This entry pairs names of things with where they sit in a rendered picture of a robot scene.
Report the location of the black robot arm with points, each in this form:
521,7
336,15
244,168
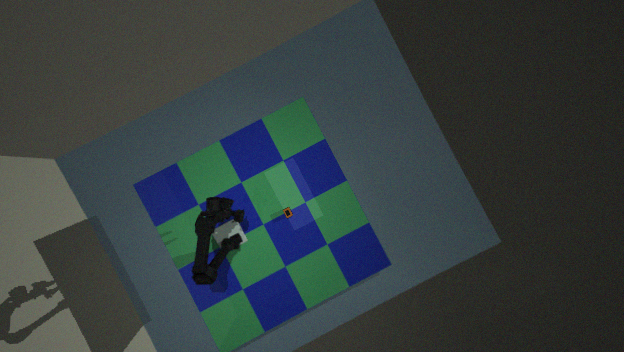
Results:
204,226

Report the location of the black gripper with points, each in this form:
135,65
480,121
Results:
239,215

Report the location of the orange block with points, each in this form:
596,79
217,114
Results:
287,212

